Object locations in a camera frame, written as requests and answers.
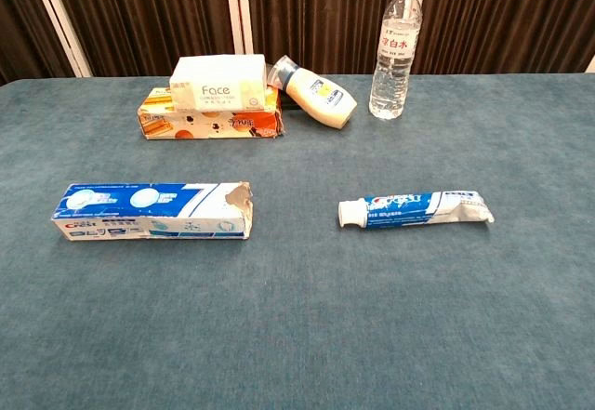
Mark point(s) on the blue white toothpaste tube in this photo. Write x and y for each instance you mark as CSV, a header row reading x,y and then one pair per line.
x,y
400,210

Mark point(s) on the blue white toothpaste box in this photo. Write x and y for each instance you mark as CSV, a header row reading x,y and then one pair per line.
x,y
139,210

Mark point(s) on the orange snack box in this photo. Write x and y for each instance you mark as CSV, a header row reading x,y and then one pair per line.
x,y
209,127

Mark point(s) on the cream lotion bottle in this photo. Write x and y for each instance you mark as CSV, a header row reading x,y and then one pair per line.
x,y
318,101

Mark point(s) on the blue felt table cover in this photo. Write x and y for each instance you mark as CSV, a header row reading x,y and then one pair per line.
x,y
297,289

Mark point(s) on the white Face tissue pack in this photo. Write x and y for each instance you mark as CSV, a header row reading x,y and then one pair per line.
x,y
218,82

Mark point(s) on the clear plastic water bottle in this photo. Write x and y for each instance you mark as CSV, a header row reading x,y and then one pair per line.
x,y
394,66

